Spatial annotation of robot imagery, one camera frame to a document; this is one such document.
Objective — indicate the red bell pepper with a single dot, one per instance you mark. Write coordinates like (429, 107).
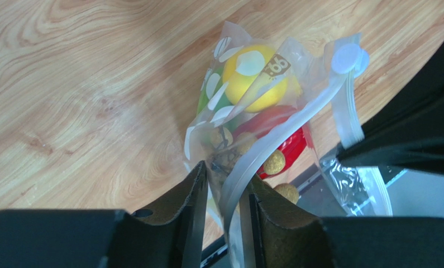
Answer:
(283, 144)

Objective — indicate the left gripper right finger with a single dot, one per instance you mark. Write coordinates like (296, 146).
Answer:
(277, 233)

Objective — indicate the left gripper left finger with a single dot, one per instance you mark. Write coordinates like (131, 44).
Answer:
(168, 232)

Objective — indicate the yellow lemon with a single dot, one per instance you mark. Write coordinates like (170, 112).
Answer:
(256, 70)

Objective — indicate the clear polka-dot zip bag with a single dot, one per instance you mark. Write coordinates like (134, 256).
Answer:
(322, 89)

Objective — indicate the tan longan bunch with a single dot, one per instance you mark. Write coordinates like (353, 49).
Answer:
(234, 169)

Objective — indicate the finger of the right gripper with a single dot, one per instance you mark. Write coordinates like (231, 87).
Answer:
(409, 131)

